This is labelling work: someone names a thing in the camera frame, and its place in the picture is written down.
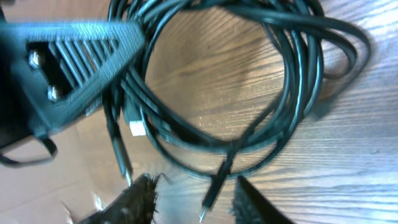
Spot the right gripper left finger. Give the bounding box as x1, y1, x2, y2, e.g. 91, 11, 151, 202
78, 173, 170, 224

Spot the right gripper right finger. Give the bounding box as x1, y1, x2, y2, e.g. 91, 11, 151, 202
232, 176, 294, 224

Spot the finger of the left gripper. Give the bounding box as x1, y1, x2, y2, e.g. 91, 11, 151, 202
1, 21, 146, 136

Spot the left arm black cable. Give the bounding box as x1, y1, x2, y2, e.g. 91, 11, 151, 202
0, 136, 59, 169

